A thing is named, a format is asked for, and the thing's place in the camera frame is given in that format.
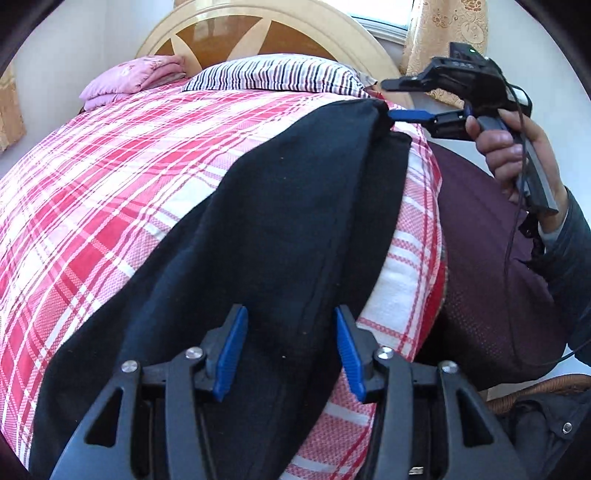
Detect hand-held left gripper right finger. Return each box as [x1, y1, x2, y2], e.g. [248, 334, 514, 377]
[333, 305, 532, 480]

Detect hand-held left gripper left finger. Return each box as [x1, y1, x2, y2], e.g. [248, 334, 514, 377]
[48, 304, 250, 480]

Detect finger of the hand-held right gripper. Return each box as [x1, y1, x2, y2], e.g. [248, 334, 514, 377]
[387, 108, 468, 140]
[381, 62, 444, 93]

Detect black pants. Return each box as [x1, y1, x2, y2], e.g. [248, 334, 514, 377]
[28, 98, 413, 480]

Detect person's right forearm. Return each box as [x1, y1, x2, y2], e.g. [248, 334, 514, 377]
[538, 189, 591, 356]

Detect person's right hand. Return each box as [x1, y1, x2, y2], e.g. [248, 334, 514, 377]
[464, 108, 570, 232]

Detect beige floral curtain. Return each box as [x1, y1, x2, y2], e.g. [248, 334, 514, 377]
[0, 65, 26, 153]
[399, 0, 490, 100]

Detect window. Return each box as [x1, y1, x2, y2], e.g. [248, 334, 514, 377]
[353, 0, 416, 44]

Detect striped pillow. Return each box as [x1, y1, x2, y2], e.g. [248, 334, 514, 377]
[181, 54, 370, 99]

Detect dark purple seat cushion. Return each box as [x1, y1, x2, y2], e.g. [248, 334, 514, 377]
[416, 141, 571, 393]

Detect wicker chair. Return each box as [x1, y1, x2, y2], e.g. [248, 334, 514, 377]
[485, 374, 591, 416]

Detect wooden headboard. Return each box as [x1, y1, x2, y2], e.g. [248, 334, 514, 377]
[136, 0, 414, 109]

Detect red plaid bed sheet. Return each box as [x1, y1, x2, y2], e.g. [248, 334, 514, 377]
[0, 85, 448, 480]

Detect dark grey jacket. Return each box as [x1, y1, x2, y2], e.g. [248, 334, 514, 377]
[496, 388, 591, 480]

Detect pink folded blanket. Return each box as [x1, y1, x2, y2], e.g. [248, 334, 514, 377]
[79, 54, 188, 110]

